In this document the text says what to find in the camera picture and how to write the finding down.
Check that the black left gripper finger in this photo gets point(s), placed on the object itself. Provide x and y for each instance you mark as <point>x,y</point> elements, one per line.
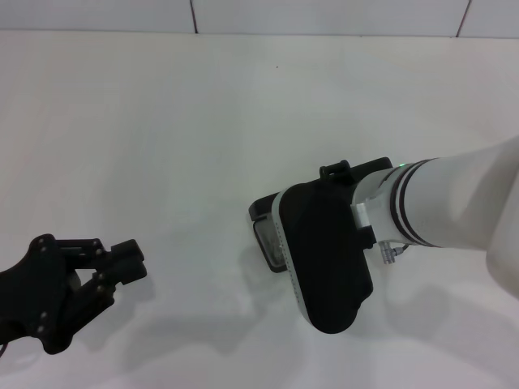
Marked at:
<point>129,273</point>
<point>125,249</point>

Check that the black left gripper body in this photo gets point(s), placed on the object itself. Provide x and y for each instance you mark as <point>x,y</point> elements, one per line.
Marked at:
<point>32,287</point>

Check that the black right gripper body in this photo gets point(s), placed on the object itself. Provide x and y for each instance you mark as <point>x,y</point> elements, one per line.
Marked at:
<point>336,170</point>

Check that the black glasses case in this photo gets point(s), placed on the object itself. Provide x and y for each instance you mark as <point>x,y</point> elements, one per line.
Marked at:
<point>263,210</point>

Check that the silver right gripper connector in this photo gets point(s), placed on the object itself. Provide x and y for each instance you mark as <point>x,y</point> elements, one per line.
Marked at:
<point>387,251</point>

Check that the right wrist camera housing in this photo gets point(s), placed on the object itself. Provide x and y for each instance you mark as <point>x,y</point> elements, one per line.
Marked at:
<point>324,259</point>

